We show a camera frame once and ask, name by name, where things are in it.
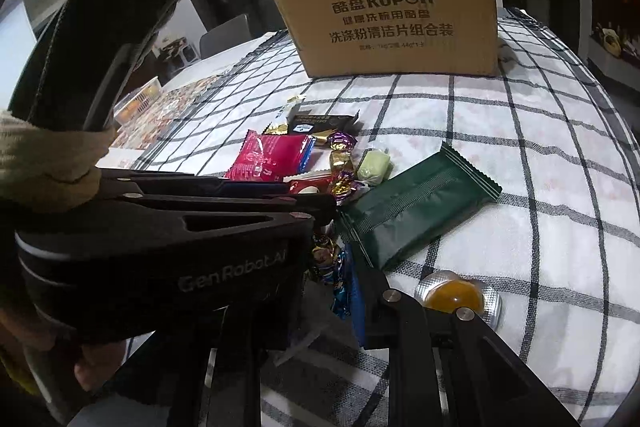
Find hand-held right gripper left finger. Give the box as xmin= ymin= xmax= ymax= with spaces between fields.
xmin=75 ymin=307 xmax=293 ymax=427

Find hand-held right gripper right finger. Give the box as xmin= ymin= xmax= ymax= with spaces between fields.
xmin=348 ymin=243 xmax=576 ymax=427

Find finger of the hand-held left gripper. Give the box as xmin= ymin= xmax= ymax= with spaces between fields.
xmin=114 ymin=189 xmax=338 ymax=250
xmin=97 ymin=169 xmax=297 ymax=196

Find blue foil candy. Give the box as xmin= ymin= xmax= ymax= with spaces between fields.
xmin=330 ymin=282 xmax=354 ymax=320

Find colourful foil candy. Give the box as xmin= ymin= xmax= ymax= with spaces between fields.
xmin=310 ymin=232 xmax=347 ymax=285

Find red white snack packet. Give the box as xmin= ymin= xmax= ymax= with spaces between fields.
xmin=287 ymin=174 xmax=336 ymax=198

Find orange jelly foil cup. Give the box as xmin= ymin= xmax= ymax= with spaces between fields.
xmin=414 ymin=271 xmax=502 ymax=327

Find dark green snack packet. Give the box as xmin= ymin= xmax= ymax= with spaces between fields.
xmin=334 ymin=142 xmax=502 ymax=272

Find purple gold foil candy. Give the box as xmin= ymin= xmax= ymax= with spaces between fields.
xmin=327 ymin=172 xmax=371 ymax=202

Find white yellow stick packet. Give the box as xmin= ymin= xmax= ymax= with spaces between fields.
xmin=282 ymin=96 xmax=307 ymax=128

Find black snack packet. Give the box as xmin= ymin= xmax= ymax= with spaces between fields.
xmin=291 ymin=109 xmax=362 ymax=135

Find pale green candy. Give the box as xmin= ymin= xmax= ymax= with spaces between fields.
xmin=356 ymin=148 xmax=393 ymax=185

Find brown cardboard box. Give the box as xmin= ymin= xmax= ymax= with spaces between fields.
xmin=266 ymin=0 xmax=502 ymax=80

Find person's left forearm beige sleeve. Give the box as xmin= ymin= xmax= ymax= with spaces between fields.
xmin=0 ymin=107 xmax=117 ymax=210

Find person's left hand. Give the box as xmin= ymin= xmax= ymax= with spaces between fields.
xmin=74 ymin=338 xmax=130 ymax=394

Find colourful printed table mat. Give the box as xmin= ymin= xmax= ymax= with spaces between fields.
xmin=107 ymin=74 xmax=226 ymax=152

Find clear plastic food container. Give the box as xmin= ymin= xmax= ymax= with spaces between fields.
xmin=114 ymin=77 xmax=162 ymax=124

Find small storage rack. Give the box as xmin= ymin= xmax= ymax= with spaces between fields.
xmin=157 ymin=34 xmax=196 ymax=68

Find grey dining chair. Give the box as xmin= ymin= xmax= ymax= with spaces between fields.
xmin=200 ymin=14 xmax=253 ymax=60

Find person's yellow clothing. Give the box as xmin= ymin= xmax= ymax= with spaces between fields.
xmin=0 ymin=302 xmax=31 ymax=388

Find dark low cabinet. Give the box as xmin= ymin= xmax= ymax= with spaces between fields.
xmin=587 ymin=19 xmax=640 ymax=78

